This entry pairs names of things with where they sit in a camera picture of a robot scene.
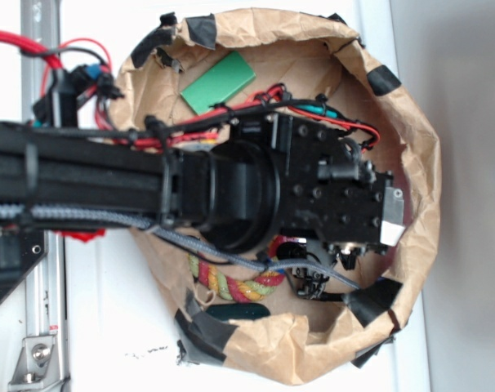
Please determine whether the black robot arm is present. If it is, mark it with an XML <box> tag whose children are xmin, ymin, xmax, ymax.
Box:
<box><xmin>0</xmin><ymin>112</ymin><xmax>404</xmax><ymax>268</ymax></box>

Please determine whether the grey braided cable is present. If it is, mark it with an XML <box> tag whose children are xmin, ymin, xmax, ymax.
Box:
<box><xmin>0</xmin><ymin>203</ymin><xmax>361</xmax><ymax>292</ymax></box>

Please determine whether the green rectangular block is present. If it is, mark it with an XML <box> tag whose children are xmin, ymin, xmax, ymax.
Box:
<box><xmin>181</xmin><ymin>51</ymin><xmax>256</xmax><ymax>115</ymax></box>

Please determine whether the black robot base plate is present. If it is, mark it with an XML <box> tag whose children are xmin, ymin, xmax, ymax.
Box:
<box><xmin>0</xmin><ymin>229</ymin><xmax>47</xmax><ymax>305</ymax></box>

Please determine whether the metal corner bracket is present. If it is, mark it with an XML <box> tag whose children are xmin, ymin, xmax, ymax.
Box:
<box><xmin>7</xmin><ymin>335</ymin><xmax>62</xmax><ymax>391</ymax></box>

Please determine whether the multicolour twisted rope toy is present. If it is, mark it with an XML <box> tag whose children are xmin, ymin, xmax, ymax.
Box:
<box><xmin>188</xmin><ymin>253</ymin><xmax>285</xmax><ymax>304</ymax></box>

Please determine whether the brown paper bag bin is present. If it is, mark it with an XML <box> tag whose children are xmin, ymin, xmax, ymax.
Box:
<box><xmin>110</xmin><ymin>8</ymin><xmax>441</xmax><ymax>385</ymax></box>

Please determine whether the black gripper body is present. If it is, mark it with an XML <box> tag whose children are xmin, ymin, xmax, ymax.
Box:
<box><xmin>230</xmin><ymin>112</ymin><xmax>405</xmax><ymax>269</ymax></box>

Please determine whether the aluminium extrusion rail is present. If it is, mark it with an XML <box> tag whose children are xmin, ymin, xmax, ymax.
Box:
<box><xmin>20</xmin><ymin>1</ymin><xmax>71</xmax><ymax>391</ymax></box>

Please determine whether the red wire bundle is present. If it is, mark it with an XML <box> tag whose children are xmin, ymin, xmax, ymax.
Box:
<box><xmin>0</xmin><ymin>28</ymin><xmax>114</xmax><ymax>127</ymax></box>

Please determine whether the dark green oval object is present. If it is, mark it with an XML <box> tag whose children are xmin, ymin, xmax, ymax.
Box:
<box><xmin>206</xmin><ymin>303</ymin><xmax>271</xmax><ymax>322</ymax></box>

